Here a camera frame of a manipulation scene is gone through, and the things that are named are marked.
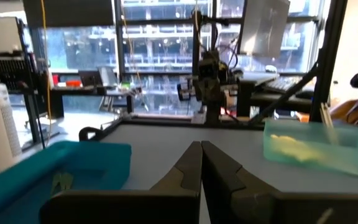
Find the black office desk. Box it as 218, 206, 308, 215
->
48, 85, 135, 119

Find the white tower fan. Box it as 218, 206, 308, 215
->
0, 82, 23, 170

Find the blue plastic bin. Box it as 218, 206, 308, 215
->
0, 140, 132, 224

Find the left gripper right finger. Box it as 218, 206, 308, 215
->
201, 140, 358, 224

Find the black frame clamp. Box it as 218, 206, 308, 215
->
78, 126, 103, 142

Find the black keyboard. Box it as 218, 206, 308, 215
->
261, 75, 305, 95

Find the gold-coloured cutlery piece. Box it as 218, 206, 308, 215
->
50, 172, 74, 196

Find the grey-blue table mat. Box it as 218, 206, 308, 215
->
99, 123, 358, 224

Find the grey upright panel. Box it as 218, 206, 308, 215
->
239, 0, 291, 58

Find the black diagonal frame strut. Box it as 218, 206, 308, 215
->
249, 63, 319, 126

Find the black pegboard cart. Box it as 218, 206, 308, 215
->
0, 49, 48, 146

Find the black side desk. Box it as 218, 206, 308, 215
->
236, 72, 316, 118

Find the yellow hanging cable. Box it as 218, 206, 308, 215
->
40, 0, 53, 139

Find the black rig upright post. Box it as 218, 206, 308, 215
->
308, 0, 349, 123

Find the green plastic bin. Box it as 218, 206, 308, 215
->
262, 119, 358, 180

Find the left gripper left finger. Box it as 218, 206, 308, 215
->
39, 140, 203, 224

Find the brown cardboard box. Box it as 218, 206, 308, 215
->
330, 98, 358, 128

